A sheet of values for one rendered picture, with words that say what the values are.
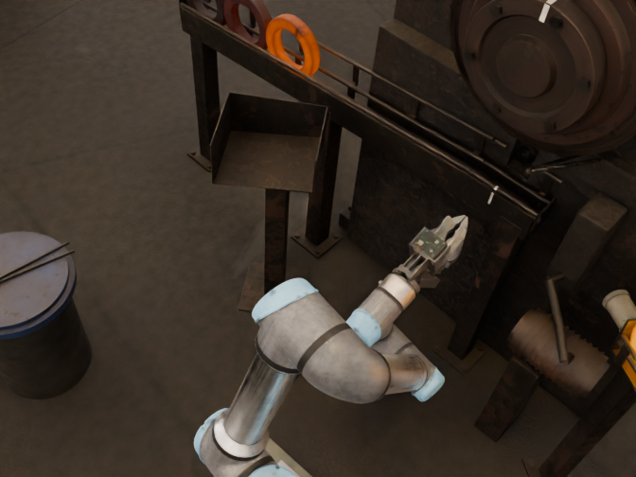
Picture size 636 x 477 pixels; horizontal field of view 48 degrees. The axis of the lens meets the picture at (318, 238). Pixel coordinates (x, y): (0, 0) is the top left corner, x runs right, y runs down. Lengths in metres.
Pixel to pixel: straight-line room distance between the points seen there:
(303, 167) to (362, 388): 0.82
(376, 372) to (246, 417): 0.31
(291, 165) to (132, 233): 0.83
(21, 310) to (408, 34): 1.18
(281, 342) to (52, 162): 1.76
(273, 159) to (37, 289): 0.68
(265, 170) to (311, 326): 0.76
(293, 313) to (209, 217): 1.39
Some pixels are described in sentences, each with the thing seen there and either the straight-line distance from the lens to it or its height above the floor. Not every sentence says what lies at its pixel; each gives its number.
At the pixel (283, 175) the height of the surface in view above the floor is 0.60.
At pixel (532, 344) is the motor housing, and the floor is 0.50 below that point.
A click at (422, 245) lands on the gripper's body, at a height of 0.78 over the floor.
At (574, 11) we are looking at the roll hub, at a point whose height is 1.25.
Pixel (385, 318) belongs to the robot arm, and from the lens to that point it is 1.50.
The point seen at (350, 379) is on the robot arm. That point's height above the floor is 0.90.
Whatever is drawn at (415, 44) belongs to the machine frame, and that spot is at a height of 0.87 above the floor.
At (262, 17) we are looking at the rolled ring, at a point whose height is 0.75.
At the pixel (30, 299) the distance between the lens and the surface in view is 1.92.
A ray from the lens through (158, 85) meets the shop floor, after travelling 3.08.
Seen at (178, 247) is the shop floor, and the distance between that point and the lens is 2.49.
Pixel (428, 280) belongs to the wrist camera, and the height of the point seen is 0.69.
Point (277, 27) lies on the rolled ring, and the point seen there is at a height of 0.75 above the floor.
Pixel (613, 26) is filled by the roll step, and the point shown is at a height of 1.24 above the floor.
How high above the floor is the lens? 1.96
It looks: 51 degrees down
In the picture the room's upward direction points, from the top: 6 degrees clockwise
